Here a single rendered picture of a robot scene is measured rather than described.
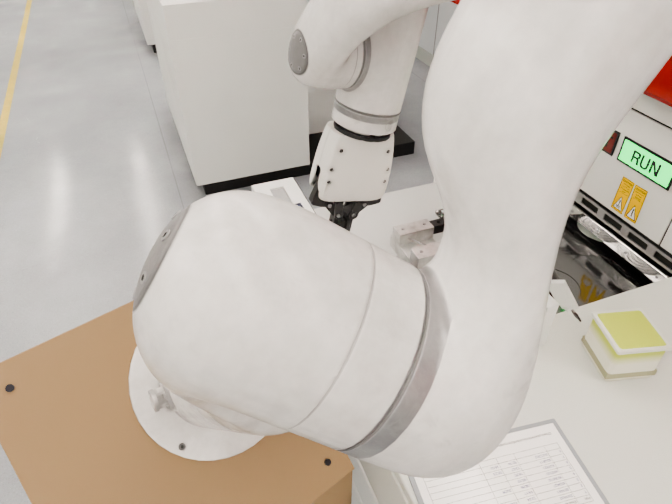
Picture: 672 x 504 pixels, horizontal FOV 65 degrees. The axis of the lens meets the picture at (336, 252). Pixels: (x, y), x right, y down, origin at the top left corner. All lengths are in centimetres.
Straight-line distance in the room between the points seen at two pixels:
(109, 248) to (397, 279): 248
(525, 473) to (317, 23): 56
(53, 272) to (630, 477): 238
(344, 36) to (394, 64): 10
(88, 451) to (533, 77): 56
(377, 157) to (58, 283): 208
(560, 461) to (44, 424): 59
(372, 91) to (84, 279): 209
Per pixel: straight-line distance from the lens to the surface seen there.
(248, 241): 26
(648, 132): 109
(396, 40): 63
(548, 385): 81
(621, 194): 114
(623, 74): 27
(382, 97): 65
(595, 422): 80
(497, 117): 25
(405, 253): 110
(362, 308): 27
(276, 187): 115
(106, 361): 66
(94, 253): 272
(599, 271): 113
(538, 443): 75
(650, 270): 112
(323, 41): 57
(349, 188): 71
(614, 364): 82
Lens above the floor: 157
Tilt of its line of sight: 39 degrees down
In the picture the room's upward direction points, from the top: straight up
